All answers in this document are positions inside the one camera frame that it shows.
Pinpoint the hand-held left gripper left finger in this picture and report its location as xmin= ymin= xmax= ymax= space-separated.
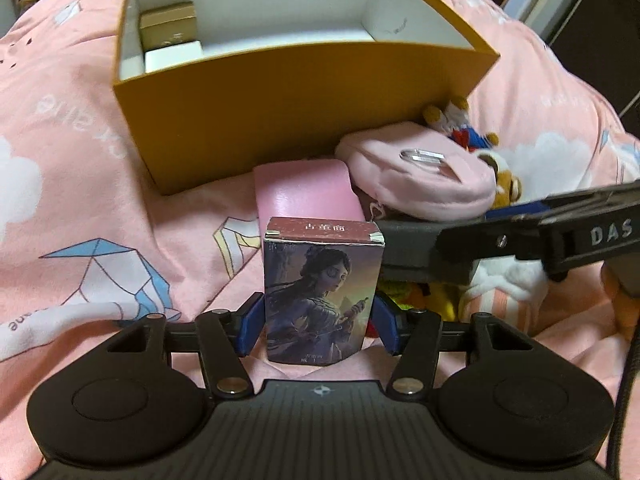
xmin=107 ymin=292 xmax=266 ymax=397

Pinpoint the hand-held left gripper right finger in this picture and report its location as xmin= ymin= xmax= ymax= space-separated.
xmin=372 ymin=292 xmax=536 ymax=397

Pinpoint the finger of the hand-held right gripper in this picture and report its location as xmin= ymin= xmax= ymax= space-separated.
xmin=375 ymin=219 xmax=482 ymax=284
xmin=484 ymin=179 xmax=640 ymax=222

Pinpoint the pink plush pouch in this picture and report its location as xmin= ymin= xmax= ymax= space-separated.
xmin=334 ymin=121 xmax=496 ymax=222

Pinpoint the brown dog plush toy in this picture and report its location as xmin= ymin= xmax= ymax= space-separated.
xmin=422 ymin=95 xmax=525 ymax=211

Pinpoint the illustrated figure card box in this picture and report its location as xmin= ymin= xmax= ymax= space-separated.
xmin=262 ymin=216 xmax=386 ymax=365

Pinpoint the white plush toy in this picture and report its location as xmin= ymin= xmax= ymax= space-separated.
xmin=457 ymin=260 xmax=556 ymax=321

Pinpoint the pink rectangular box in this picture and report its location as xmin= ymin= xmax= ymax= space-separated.
xmin=252 ymin=158 xmax=368 ymax=233

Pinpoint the orange cardboard box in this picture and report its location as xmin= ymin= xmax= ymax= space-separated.
xmin=112 ymin=0 xmax=501 ymax=196

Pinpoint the person's right hand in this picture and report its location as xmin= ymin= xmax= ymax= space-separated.
xmin=602 ymin=259 xmax=640 ymax=343

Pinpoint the yellow plush toy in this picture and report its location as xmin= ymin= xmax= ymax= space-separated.
xmin=377 ymin=280 xmax=453 ymax=338

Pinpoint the dark furniture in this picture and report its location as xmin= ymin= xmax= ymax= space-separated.
xmin=482 ymin=0 xmax=640 ymax=126

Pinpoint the pink printed blanket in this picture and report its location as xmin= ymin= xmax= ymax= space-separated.
xmin=0 ymin=0 xmax=640 ymax=461

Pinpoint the small white box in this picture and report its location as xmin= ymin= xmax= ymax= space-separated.
xmin=144 ymin=40 xmax=203 ymax=75

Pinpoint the small gold box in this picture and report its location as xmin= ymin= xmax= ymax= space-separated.
xmin=139 ymin=2 xmax=197 ymax=46

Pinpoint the black braided cable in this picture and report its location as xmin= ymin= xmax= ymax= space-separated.
xmin=607 ymin=330 xmax=640 ymax=480

